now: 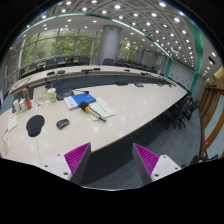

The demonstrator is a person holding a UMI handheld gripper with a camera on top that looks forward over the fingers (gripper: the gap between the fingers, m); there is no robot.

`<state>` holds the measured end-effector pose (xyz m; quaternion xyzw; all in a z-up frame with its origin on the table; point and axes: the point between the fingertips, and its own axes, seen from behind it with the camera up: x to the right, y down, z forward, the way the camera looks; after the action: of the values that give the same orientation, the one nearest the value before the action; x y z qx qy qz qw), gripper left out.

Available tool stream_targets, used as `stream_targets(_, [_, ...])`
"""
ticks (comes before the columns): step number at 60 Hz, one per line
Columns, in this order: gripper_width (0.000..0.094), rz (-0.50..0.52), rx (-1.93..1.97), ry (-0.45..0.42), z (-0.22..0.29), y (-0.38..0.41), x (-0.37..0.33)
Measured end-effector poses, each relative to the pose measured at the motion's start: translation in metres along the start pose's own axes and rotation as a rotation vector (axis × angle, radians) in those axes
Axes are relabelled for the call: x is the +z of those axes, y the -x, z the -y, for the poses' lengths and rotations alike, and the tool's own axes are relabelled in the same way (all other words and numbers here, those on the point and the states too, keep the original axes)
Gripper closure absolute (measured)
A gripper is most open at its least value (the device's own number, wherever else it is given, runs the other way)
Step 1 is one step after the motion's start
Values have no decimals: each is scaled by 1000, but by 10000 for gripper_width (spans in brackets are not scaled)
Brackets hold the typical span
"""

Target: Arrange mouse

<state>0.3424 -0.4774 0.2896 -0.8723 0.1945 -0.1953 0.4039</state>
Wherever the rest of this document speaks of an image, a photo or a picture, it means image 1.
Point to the blue and white book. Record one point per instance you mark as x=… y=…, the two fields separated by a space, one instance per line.
x=82 y=98

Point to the red and white leaflet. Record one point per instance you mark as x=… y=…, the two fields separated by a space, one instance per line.
x=5 y=143

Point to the black computer mouse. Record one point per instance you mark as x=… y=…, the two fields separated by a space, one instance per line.
x=63 y=123

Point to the black handheld microphone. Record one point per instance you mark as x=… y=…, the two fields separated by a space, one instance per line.
x=85 y=106

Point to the black mouse pad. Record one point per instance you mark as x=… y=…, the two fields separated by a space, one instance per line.
x=35 y=126

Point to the black conference microphone console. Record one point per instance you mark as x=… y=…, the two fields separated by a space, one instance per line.
x=65 y=94

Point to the printed paper cup with straw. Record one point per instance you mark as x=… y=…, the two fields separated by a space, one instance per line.
x=52 y=95

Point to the colourful sticker sheet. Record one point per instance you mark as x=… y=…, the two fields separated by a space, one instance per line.
x=41 y=105

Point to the grey round column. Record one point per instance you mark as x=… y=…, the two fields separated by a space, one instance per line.
x=109 y=45

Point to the red bottle with green band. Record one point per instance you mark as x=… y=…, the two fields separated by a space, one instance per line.
x=27 y=100

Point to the white paper document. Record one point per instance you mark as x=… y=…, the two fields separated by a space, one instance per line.
x=105 y=108

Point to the round ceiling lights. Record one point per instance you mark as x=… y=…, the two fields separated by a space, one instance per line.
x=117 y=6

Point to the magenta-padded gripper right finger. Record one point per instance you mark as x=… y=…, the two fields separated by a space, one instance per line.
x=165 y=165

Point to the white paper cup stack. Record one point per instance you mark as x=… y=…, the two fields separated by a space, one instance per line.
x=16 y=106

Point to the white cardboard box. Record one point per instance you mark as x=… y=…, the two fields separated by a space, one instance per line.
x=40 y=94

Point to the dark office chairs row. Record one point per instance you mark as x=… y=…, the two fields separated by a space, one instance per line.
x=108 y=61

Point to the long curved conference desk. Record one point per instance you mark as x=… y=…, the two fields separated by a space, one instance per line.
x=70 y=71

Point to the white sheet with red header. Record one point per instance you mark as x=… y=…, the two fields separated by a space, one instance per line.
x=12 y=122

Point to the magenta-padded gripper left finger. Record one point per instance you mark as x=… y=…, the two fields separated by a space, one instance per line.
x=55 y=165

